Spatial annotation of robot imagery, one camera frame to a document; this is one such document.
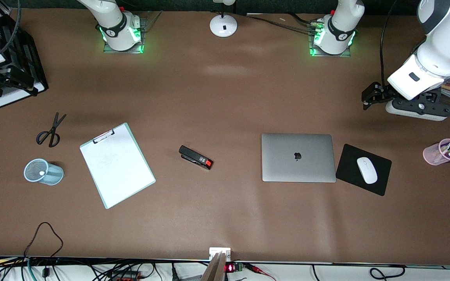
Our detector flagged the silver laptop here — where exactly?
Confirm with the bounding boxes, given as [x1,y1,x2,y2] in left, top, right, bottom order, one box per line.
[261,133,337,183]

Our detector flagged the black stacked paper tray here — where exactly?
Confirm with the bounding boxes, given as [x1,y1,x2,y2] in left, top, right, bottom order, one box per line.
[0,0,49,109]

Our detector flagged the pink translucent pen cup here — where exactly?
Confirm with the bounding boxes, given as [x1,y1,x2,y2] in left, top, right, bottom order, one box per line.
[423,139,450,166]

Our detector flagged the white computer mouse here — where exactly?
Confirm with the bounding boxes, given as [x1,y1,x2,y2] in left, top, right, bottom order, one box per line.
[356,157,378,185]

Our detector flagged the black mouse pad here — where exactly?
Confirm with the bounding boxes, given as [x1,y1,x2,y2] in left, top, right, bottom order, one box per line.
[335,144,392,196]

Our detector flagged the light green clipboard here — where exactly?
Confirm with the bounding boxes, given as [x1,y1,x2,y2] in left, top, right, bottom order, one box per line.
[79,123,156,210]

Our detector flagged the light blue mesh pen cup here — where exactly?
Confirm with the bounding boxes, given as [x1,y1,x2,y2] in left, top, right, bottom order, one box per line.
[23,158,64,186]

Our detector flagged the white paper sheet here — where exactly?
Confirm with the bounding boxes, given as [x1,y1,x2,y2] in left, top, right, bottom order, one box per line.
[80,131,155,207]

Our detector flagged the white lamp base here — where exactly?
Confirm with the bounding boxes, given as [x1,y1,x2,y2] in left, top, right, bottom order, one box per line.
[209,0,238,38]

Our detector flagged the black stapler with red tab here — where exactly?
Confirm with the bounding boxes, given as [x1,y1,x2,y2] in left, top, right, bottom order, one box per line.
[179,145,213,171]

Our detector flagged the small white box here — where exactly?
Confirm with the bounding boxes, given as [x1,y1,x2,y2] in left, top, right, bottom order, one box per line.
[209,247,231,261]

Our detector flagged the orange terminal block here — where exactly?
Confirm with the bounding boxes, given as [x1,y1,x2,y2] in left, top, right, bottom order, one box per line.
[110,271,139,281]

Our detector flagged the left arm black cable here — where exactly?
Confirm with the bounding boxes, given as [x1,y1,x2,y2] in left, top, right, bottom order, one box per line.
[380,0,400,87]

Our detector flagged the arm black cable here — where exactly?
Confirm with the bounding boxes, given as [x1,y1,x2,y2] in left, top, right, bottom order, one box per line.
[0,0,22,58]
[380,0,400,87]

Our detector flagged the black blue-handled scissors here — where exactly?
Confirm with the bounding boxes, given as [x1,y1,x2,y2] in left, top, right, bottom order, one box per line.
[36,112,67,148]

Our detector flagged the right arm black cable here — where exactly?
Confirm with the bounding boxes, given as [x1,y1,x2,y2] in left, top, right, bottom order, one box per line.
[0,0,22,58]

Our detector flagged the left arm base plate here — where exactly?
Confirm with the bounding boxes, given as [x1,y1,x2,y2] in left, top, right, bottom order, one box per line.
[308,21,352,58]

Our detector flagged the black power cable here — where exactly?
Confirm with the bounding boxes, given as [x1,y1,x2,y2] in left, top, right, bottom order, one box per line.
[245,13,317,34]

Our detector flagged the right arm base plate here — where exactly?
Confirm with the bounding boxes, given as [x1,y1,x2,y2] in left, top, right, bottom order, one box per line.
[103,16,146,54]

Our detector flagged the thin black looped cable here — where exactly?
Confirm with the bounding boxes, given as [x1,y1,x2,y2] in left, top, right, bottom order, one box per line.
[24,222,64,259]

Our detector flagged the coiled black cable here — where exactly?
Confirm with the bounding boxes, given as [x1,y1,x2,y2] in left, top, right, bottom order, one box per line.
[370,265,406,280]

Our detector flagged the red wire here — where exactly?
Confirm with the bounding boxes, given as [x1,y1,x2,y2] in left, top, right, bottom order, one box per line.
[245,263,277,281]

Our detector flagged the wooden camera post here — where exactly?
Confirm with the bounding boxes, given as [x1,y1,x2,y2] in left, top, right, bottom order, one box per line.
[201,252,226,281]

